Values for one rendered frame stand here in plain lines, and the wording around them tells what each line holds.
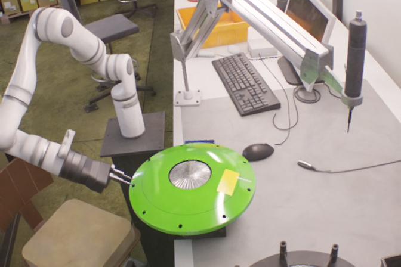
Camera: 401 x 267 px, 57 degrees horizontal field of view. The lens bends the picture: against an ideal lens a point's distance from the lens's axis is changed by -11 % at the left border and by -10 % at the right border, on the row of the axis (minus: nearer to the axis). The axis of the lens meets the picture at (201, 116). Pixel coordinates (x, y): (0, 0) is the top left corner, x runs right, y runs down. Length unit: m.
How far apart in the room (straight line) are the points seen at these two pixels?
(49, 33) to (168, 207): 0.52
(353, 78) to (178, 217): 0.48
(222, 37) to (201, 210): 1.19
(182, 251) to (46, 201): 1.79
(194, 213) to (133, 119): 0.66
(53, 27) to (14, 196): 0.81
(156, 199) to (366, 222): 0.56
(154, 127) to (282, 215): 0.69
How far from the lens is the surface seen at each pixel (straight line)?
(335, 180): 1.21
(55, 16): 1.03
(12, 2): 6.63
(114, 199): 2.55
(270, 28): 1.02
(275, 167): 1.24
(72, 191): 2.71
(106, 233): 1.54
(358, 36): 0.80
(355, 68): 0.83
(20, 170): 1.60
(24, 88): 1.00
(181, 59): 1.44
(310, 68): 0.91
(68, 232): 1.60
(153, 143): 1.49
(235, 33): 1.96
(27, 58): 1.04
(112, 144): 1.54
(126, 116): 1.47
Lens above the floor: 1.75
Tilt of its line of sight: 35 degrees down
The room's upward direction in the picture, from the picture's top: 8 degrees counter-clockwise
